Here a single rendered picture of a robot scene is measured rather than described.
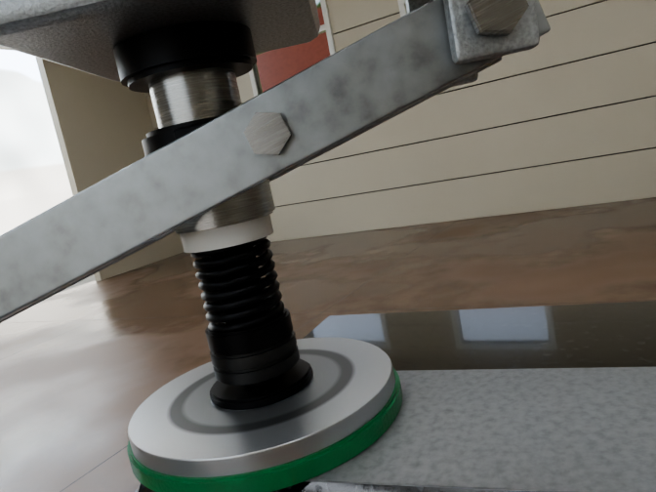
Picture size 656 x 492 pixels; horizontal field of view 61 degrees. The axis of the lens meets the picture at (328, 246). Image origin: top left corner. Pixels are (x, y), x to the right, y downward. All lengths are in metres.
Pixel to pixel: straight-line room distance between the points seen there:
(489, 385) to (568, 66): 6.10
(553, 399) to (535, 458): 0.07
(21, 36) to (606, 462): 0.42
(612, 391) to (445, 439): 0.12
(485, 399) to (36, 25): 0.38
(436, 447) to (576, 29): 6.23
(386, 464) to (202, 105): 0.27
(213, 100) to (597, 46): 6.16
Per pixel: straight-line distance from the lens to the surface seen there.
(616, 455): 0.38
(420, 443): 0.40
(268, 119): 0.36
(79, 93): 8.58
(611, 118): 6.46
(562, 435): 0.39
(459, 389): 0.46
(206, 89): 0.41
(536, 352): 0.51
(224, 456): 0.38
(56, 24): 0.37
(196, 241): 0.41
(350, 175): 7.27
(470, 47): 0.35
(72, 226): 0.41
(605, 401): 0.43
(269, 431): 0.39
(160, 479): 0.41
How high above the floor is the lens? 1.04
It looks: 9 degrees down
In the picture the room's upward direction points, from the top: 11 degrees counter-clockwise
